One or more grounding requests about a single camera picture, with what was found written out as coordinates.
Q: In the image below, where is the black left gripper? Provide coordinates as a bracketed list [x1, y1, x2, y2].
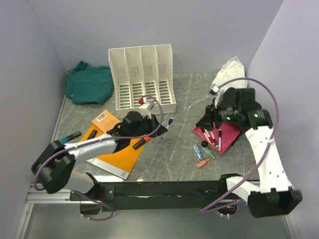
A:
[130, 114, 167, 139]

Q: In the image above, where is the purple cable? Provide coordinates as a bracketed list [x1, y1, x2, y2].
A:
[32, 94, 164, 222]
[196, 77, 279, 217]

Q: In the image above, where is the pink cap highlighter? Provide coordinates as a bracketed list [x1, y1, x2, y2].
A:
[88, 129, 97, 139]

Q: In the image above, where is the orange notebook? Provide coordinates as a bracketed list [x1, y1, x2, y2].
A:
[87, 139, 144, 180]

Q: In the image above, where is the green clip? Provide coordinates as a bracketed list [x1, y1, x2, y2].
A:
[202, 147, 216, 160]

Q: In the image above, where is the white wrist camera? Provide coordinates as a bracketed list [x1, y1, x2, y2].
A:
[209, 84, 225, 108]
[138, 101, 154, 118]

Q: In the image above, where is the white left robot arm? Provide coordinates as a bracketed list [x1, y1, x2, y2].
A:
[31, 111, 167, 200]

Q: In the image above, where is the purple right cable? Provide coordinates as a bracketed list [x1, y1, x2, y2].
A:
[196, 77, 279, 217]

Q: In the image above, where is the black cap whiteboard marker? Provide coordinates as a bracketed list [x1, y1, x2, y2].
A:
[218, 129, 222, 152]

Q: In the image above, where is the white file organizer rack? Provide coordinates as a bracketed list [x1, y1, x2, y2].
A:
[108, 44, 176, 118]

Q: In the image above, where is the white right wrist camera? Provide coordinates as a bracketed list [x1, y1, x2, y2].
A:
[209, 84, 225, 108]

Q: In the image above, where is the blue clip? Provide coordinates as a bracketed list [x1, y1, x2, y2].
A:
[193, 144, 203, 160]

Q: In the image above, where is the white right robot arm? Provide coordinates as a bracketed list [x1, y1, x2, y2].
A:
[196, 87, 303, 218]

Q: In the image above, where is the black base frame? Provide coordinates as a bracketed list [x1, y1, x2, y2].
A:
[68, 173, 250, 215]

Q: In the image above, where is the white crumpled paper bag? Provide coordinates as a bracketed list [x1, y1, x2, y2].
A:
[209, 57, 248, 95]

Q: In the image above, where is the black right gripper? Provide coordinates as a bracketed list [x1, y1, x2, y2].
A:
[195, 97, 241, 131]

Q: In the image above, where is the red cap whiteboard marker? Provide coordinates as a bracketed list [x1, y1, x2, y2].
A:
[208, 131, 218, 146]

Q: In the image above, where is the black drawer organizer box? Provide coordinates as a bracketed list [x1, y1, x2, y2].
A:
[222, 87, 262, 113]

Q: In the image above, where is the small orange booklet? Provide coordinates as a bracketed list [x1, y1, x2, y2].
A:
[92, 110, 120, 133]

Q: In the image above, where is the green cloth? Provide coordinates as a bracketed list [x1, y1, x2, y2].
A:
[65, 61, 114, 105]

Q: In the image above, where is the orange clip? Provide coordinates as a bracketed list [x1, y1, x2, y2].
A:
[196, 157, 212, 169]

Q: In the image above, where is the orange cap highlighter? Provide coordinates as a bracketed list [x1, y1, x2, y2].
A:
[133, 136, 151, 150]

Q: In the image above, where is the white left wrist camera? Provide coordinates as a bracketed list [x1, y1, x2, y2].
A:
[138, 101, 154, 118]

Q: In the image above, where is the blue cap highlighter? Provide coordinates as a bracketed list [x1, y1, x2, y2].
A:
[60, 131, 82, 144]

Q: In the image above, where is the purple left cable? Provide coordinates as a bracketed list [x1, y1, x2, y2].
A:
[32, 94, 164, 222]

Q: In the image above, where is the blue cap whiteboard marker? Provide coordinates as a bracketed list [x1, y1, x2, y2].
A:
[161, 118, 173, 139]

